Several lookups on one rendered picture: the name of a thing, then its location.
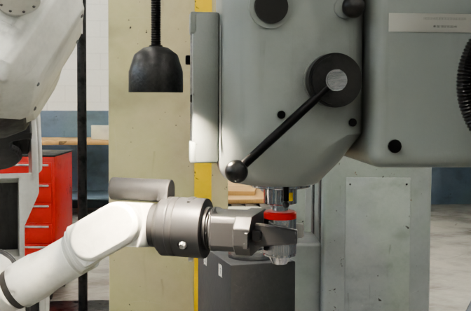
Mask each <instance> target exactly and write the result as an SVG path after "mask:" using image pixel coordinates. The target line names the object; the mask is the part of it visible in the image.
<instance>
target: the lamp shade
mask: <svg viewBox="0 0 471 311"><path fill-rule="evenodd" d="M128 92H183V70H182V66H181V64H180V61H179V57H178V55H177V54H176V53H174V52H173V51H172V50H170V49H169V48H166V47H163V46H162V45H149V47H144V48H142V49H141V50H139V51H138V52H137V53H135V54H134V56H133V59H132V62H131V65H130V69H129V72H128Z"/></svg>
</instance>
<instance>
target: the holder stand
mask: <svg viewBox="0 0 471 311"><path fill-rule="evenodd" d="M198 311H295V261H293V260H292V259H289V261H288V263H287V264H285V265H275V264H272V263H271V260H270V258H269V257H267V256H264V247H262V248H260V249H259V250H258V251H257V252H255V253H254V254H253V255H252V256H241V255H235V253H234V252H230V251H210V253H209V255H208V256H207V258H198Z"/></svg>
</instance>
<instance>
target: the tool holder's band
mask: <svg viewBox="0 0 471 311"><path fill-rule="evenodd" d="M264 218H265V219H268V220H275V221H288V220H294V219H296V212H295V211H294V210H291V209H288V211H287V212H273V211H272V209H267V210H266V211H265V212H264Z"/></svg>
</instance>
